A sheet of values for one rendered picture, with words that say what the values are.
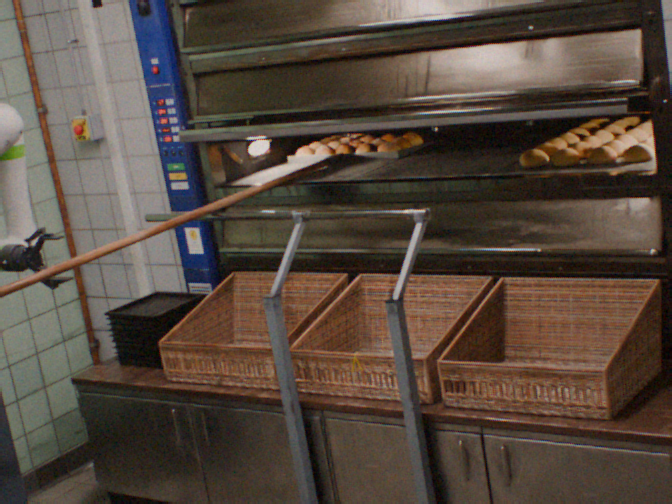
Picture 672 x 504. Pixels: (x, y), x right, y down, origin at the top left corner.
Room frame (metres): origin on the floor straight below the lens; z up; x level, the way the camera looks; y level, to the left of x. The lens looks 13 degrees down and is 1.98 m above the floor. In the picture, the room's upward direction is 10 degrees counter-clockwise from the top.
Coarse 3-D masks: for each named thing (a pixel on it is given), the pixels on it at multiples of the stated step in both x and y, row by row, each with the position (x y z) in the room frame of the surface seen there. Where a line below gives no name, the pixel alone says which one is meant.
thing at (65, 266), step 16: (320, 160) 4.84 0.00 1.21; (288, 176) 4.65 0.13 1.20; (240, 192) 4.45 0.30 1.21; (256, 192) 4.50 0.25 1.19; (208, 208) 4.30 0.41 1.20; (160, 224) 4.12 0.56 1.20; (176, 224) 4.17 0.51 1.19; (128, 240) 3.99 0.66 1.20; (80, 256) 3.84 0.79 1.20; (96, 256) 3.87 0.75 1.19; (48, 272) 3.72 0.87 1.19; (0, 288) 3.59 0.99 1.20; (16, 288) 3.62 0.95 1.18
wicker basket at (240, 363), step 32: (224, 288) 4.68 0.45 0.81; (256, 288) 4.66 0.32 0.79; (288, 288) 4.56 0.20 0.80; (320, 288) 4.48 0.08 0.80; (256, 320) 4.63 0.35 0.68; (288, 320) 4.54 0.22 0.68; (192, 352) 4.28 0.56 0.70; (224, 352) 4.19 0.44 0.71; (256, 352) 4.10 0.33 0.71; (224, 384) 4.20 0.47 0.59; (256, 384) 4.12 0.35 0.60
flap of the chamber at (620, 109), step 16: (528, 112) 3.78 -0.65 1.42; (544, 112) 3.74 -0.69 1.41; (560, 112) 3.71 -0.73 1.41; (576, 112) 3.68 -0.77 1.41; (592, 112) 3.64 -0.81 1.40; (608, 112) 3.61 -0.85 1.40; (624, 112) 3.58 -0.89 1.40; (640, 112) 3.65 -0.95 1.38; (288, 128) 4.36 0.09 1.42; (304, 128) 4.31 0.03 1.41; (320, 128) 4.27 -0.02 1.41; (336, 128) 4.23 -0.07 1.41; (352, 128) 4.18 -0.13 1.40; (368, 128) 4.14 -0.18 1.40; (384, 128) 4.10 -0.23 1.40; (400, 128) 4.11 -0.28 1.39
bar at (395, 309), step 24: (168, 216) 4.45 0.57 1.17; (216, 216) 4.30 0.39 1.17; (240, 216) 4.23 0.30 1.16; (264, 216) 4.17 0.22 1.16; (288, 216) 4.10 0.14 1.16; (312, 216) 4.04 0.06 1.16; (336, 216) 3.98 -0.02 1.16; (360, 216) 3.92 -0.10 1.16; (384, 216) 3.86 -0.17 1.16; (408, 216) 3.81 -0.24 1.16; (288, 264) 3.99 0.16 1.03; (408, 264) 3.68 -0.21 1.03; (408, 336) 3.62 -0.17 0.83; (288, 360) 3.91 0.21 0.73; (408, 360) 3.60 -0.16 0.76; (288, 384) 3.89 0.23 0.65; (408, 384) 3.59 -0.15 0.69; (288, 408) 3.90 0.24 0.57; (408, 408) 3.60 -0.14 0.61; (288, 432) 3.91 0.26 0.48; (408, 432) 3.61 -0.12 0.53; (312, 480) 3.91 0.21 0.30
